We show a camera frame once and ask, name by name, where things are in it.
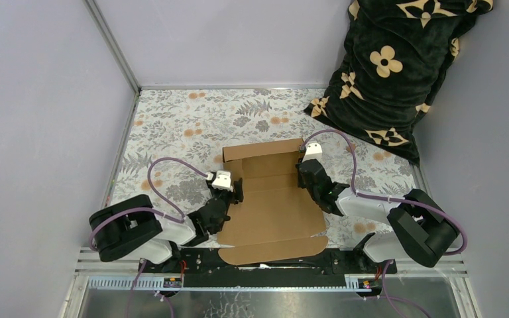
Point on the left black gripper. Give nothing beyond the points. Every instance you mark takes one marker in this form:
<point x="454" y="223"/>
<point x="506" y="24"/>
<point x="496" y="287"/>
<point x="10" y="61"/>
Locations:
<point x="238" y="195"/>

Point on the brown cardboard box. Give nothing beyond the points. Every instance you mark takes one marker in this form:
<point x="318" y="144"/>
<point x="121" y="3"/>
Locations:
<point x="276" y="220"/>

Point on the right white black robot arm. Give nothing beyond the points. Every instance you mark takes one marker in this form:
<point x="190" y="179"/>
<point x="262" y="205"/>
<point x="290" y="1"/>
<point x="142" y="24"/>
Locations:
<point x="420" y="229"/>

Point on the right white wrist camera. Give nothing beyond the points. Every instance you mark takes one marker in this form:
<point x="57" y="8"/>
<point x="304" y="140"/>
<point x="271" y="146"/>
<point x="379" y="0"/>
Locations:
<point x="313" y="151"/>

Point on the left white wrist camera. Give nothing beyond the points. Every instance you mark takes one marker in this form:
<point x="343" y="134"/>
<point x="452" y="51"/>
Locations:
<point x="222" y="180"/>

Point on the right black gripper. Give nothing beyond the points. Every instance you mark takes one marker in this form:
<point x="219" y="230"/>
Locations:
<point x="299" y="182"/>

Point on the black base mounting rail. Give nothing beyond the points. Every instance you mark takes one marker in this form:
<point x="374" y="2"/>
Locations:
<point x="204" y="268"/>

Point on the aluminium corner post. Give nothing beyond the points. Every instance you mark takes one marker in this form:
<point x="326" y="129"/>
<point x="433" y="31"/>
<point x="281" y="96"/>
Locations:
<point x="112" y="44"/>

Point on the aluminium frame rail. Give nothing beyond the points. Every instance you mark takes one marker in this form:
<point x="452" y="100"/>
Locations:
<point x="109" y="274"/>

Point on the black floral blanket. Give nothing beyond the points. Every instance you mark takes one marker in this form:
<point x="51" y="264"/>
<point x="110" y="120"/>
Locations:
<point x="397" y="54"/>

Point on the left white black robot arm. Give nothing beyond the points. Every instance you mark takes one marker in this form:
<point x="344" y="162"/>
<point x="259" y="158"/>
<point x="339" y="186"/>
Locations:
<point x="134" y="228"/>

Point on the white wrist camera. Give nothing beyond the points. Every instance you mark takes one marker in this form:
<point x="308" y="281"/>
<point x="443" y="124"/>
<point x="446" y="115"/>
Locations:
<point x="313" y="151"/>
<point x="222" y="180"/>

